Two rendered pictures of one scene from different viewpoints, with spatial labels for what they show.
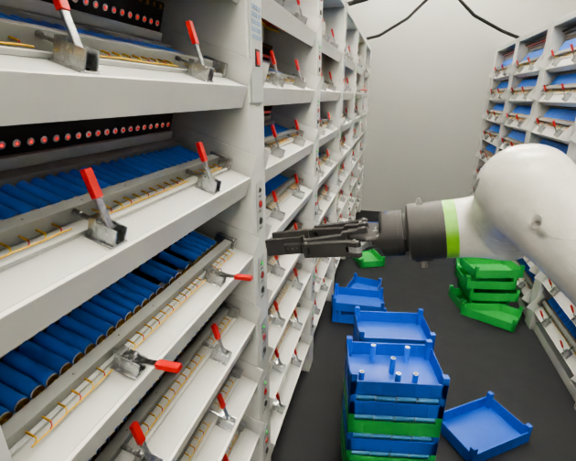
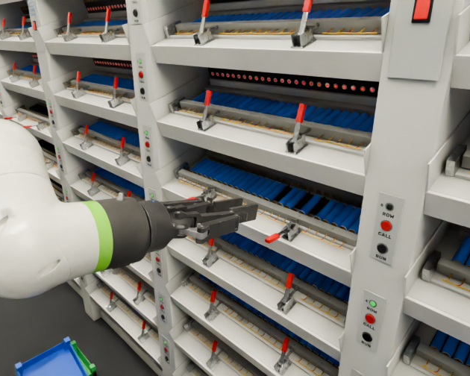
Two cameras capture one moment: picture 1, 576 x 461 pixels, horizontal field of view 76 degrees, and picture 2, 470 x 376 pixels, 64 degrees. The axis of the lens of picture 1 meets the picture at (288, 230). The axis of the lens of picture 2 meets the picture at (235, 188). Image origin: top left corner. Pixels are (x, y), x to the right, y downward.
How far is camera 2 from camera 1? 106 cm
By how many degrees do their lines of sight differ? 107
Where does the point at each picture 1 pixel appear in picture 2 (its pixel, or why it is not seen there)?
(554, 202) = not seen: outside the picture
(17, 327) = (167, 130)
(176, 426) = (230, 274)
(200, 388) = (257, 289)
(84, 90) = (192, 53)
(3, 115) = (173, 60)
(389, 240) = not seen: hidden behind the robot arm
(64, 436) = (181, 188)
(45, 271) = (183, 121)
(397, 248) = not seen: hidden behind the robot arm
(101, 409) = (189, 194)
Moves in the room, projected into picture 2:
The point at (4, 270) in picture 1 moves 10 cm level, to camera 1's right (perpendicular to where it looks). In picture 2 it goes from (185, 116) to (161, 123)
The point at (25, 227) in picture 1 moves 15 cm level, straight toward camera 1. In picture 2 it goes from (201, 107) to (142, 109)
